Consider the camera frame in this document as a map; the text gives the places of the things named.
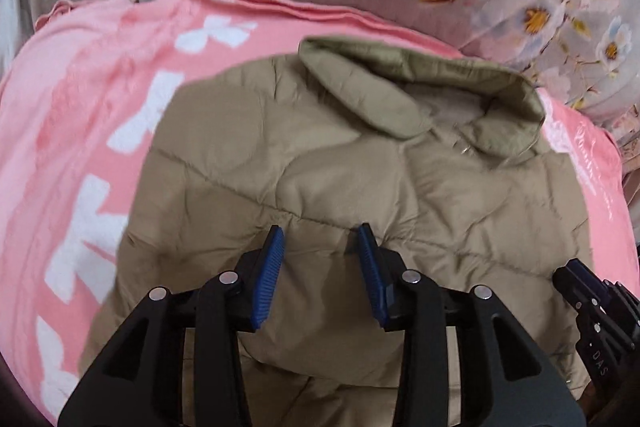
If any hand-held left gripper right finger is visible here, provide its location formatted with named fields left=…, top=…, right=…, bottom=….
left=355, top=223, right=587, bottom=427

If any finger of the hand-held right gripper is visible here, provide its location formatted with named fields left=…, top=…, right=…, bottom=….
left=552, top=258, right=640, bottom=380

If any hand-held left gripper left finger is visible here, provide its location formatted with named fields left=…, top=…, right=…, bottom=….
left=57, top=225, right=286, bottom=427

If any khaki quilted jacket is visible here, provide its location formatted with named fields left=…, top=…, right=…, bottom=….
left=80, top=36, right=596, bottom=427

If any pink blanket with white print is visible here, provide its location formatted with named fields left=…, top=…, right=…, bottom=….
left=0, top=0, right=633, bottom=426

